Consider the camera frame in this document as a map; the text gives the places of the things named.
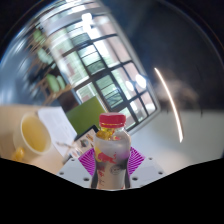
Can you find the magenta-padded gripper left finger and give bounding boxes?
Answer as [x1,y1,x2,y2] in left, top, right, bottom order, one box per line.
[56,147,98,189]

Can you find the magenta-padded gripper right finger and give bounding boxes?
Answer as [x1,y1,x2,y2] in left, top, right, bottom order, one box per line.
[124,146,166,189]

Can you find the red-capped drink bottle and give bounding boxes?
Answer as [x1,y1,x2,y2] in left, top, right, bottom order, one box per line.
[92,112,132,191]

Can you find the white printed paper sheets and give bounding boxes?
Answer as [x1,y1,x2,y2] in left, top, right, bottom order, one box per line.
[37,106,78,158]

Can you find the green upholstered bench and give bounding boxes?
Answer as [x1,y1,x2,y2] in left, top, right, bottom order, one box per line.
[65,95,108,137]

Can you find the curved linear ceiling light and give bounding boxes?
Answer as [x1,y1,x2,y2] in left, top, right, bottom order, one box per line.
[153,67,185,144]

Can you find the group of wooden green-seated chairs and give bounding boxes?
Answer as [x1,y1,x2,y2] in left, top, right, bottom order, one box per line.
[31,28,73,106]

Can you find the cream mug with yellow handle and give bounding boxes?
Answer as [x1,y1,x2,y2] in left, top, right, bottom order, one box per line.
[11,112,53,163]

